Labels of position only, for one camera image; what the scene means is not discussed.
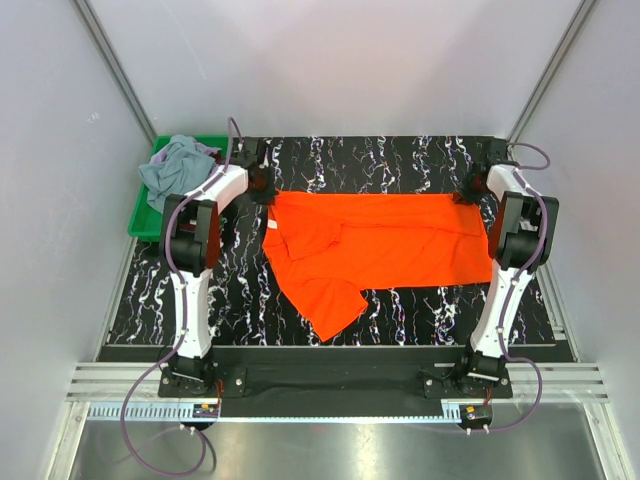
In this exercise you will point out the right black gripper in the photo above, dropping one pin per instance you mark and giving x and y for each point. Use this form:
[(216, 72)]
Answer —
[(465, 194)]

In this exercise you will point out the dark red t shirt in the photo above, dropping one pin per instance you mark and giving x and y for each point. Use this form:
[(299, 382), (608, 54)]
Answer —
[(218, 160)]

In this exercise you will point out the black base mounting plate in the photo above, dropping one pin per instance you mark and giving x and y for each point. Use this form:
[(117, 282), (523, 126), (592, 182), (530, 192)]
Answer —
[(436, 360)]

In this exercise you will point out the orange t shirt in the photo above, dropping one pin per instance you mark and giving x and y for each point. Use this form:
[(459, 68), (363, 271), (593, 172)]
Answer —
[(326, 249)]

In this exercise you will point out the lilac t shirt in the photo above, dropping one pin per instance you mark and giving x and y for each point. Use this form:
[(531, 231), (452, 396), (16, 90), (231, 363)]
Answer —
[(184, 156)]

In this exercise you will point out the left aluminium corner post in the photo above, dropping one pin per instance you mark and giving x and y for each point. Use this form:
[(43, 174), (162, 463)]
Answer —
[(110, 59)]

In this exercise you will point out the green plastic tray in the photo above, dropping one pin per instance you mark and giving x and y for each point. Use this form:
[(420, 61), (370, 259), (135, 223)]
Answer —
[(145, 222)]

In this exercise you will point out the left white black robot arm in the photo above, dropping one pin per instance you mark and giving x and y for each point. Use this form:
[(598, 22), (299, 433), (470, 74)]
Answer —
[(191, 248)]

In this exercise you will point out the white slotted cable duct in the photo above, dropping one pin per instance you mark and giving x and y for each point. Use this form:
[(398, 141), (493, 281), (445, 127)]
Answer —
[(196, 413)]

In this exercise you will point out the aluminium corner post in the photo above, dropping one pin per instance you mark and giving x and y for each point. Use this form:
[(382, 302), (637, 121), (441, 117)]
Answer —
[(561, 52), (110, 59)]

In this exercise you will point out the right aluminium corner post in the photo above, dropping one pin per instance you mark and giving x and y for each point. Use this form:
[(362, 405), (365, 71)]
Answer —
[(561, 52)]

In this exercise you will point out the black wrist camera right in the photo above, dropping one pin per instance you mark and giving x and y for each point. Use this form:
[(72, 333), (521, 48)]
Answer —
[(495, 152)]

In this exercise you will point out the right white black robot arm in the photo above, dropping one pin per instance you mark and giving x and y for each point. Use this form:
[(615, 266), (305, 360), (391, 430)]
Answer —
[(520, 241)]

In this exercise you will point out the grey-blue t shirt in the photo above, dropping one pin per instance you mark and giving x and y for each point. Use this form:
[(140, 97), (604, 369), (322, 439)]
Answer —
[(161, 187)]

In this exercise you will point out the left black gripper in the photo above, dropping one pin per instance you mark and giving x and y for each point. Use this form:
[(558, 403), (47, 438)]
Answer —
[(268, 195)]

